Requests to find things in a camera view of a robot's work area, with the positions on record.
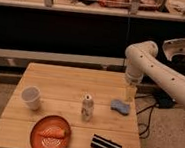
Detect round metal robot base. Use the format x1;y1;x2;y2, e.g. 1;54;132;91
159;34;185;76

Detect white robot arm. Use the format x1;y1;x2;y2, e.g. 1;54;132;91
125;41;185;108

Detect small clear plastic bottle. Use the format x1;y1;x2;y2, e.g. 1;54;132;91
81;94;94;121

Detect blue sponge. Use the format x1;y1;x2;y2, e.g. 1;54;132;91
110;99;130;116

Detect wooden folding table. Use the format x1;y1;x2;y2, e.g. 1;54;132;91
0;63;141;148

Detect black white striped box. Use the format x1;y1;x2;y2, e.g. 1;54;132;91
90;134;123;148

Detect orange carrot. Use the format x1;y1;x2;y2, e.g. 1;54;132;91
39;127;67;139

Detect orange plate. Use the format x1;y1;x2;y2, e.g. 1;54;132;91
29;115;71;148

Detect white plastic cup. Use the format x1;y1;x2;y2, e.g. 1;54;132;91
21;86;41;110

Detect black cables on floor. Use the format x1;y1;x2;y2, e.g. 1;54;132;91
131;92;158;141

